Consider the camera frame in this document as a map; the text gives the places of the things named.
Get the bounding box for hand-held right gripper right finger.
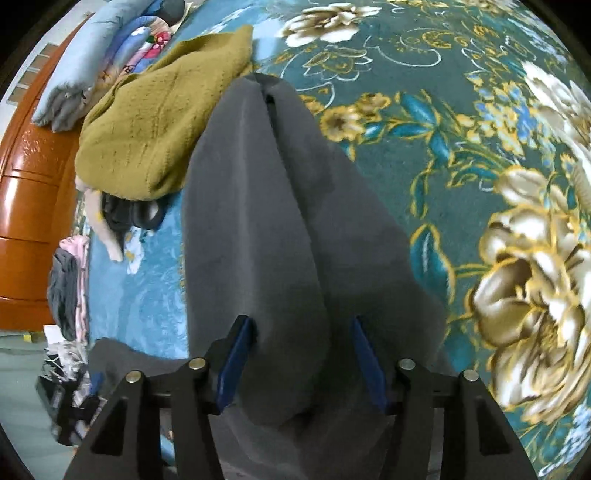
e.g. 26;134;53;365
349;316;539;480

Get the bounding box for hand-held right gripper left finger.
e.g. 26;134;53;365
62;315;254;480

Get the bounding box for dark grey fleece pants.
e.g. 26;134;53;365
88;74;458;480

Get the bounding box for pink clothing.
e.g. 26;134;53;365
60;235;91;343

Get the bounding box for black garment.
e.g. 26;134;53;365
100;191;170;234

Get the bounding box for beige garment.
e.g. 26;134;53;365
78;180;125;263

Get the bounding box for grey clothing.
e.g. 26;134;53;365
48;251;80;340

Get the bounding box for olive green knit sweater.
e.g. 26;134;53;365
75;24;256;201

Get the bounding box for teal floral blanket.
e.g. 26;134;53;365
78;0;591;480

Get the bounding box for light blue folded quilt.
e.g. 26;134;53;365
32;0;153;132

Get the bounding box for colourful floral folded quilt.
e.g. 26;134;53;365
99;14;182;85

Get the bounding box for black equipment with cables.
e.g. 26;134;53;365
37;325;107;446

